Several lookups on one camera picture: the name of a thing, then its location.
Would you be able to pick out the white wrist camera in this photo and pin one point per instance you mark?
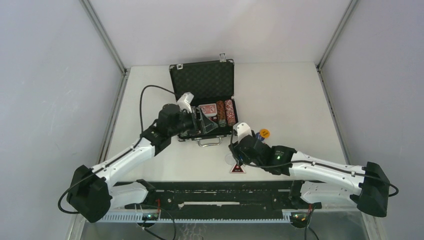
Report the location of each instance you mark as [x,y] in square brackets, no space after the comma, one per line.
[184,102]
[242,130]

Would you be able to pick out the red black triangle card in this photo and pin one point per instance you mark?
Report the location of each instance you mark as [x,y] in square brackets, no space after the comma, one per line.
[237,169]

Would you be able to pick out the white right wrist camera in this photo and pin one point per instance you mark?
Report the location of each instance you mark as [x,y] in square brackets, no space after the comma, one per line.
[242,130]

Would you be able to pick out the white dealer button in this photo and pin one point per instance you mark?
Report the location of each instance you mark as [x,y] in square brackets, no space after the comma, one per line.
[229,159]

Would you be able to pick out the black aluminium poker case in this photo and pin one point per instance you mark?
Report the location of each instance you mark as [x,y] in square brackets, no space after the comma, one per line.
[209,82]

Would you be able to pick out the red playing card deck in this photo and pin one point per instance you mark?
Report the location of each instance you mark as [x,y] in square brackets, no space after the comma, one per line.
[209,110]

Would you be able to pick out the purple blind button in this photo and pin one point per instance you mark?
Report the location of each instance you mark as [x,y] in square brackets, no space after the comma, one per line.
[259,137]

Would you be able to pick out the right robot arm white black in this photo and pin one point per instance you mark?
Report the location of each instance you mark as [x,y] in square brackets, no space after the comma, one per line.
[368,186]

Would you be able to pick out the red-white chip row top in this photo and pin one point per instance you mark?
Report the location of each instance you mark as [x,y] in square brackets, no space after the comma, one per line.
[230,113]

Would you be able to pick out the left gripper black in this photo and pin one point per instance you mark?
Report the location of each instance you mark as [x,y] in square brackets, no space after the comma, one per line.
[207,125]

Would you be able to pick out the orange blind button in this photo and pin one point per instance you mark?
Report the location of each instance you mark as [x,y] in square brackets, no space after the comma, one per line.
[264,133]

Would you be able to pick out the black mounting rail base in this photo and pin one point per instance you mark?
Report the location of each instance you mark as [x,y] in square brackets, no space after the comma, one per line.
[214,202]

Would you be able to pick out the orange chip row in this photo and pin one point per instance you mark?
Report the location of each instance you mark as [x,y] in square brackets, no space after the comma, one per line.
[221,114]

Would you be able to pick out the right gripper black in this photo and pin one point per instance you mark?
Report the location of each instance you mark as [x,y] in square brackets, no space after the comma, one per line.
[237,152]

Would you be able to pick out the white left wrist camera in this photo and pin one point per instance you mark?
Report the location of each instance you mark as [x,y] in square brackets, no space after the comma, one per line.
[184,102]

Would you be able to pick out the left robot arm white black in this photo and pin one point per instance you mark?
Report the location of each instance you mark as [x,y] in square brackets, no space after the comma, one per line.
[93,190]

